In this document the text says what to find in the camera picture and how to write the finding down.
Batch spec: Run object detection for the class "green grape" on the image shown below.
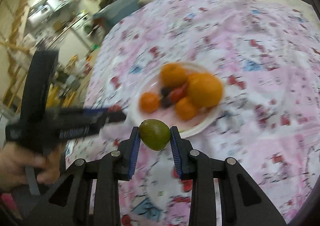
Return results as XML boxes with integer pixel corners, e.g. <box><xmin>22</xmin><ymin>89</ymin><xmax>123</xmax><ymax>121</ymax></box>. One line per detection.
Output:
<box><xmin>139</xmin><ymin>119</ymin><xmax>171</xmax><ymax>151</ymax></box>

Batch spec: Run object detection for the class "small mandarin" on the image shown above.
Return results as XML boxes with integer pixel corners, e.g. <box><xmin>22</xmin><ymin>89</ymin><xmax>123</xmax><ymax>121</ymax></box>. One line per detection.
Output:
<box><xmin>175</xmin><ymin>97</ymin><xmax>199</xmax><ymax>121</ymax></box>
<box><xmin>187</xmin><ymin>73</ymin><xmax>201</xmax><ymax>84</ymax></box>
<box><xmin>139</xmin><ymin>91</ymin><xmax>161</xmax><ymax>113</ymax></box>

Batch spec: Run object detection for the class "large orange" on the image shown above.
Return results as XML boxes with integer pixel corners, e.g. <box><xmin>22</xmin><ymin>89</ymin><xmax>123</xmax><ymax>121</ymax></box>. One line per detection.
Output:
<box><xmin>187</xmin><ymin>73</ymin><xmax>223</xmax><ymax>108</ymax></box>
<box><xmin>160</xmin><ymin>63</ymin><xmax>187</xmax><ymax>88</ymax></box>

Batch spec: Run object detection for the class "dark grape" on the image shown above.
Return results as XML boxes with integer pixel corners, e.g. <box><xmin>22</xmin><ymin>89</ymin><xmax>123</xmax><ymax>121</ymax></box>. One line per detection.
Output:
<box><xmin>160</xmin><ymin>96</ymin><xmax>172</xmax><ymax>108</ymax></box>
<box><xmin>161</xmin><ymin>87</ymin><xmax>171</xmax><ymax>97</ymax></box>

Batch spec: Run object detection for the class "red cherry tomato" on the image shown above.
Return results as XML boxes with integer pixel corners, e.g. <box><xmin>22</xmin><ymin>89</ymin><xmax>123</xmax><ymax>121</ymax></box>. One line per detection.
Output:
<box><xmin>169</xmin><ymin>83</ymin><xmax>188</xmax><ymax>104</ymax></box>
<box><xmin>107</xmin><ymin>104</ymin><xmax>123</xmax><ymax>113</ymax></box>

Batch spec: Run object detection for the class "left hand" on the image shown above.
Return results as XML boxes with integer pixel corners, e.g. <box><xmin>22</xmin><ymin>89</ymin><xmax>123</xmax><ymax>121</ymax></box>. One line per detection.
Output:
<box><xmin>1</xmin><ymin>142</ymin><xmax>62</xmax><ymax>193</ymax></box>

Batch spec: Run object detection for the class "yellow wooden rack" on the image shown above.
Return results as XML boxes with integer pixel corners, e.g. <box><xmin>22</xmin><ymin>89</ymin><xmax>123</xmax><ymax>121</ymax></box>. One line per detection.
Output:
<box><xmin>1</xmin><ymin>64</ymin><xmax>81</xmax><ymax>113</ymax></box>

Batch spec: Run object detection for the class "pink strawberry plate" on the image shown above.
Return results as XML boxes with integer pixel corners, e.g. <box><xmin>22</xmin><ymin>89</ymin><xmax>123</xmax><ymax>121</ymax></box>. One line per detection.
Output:
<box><xmin>129</xmin><ymin>62</ymin><xmax>225</xmax><ymax>138</ymax></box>

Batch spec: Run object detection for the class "teal blue pillow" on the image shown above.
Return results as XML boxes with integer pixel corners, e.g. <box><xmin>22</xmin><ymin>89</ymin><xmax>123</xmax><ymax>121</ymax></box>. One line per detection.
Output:
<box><xmin>92</xmin><ymin>0</ymin><xmax>140</xmax><ymax>31</ymax></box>

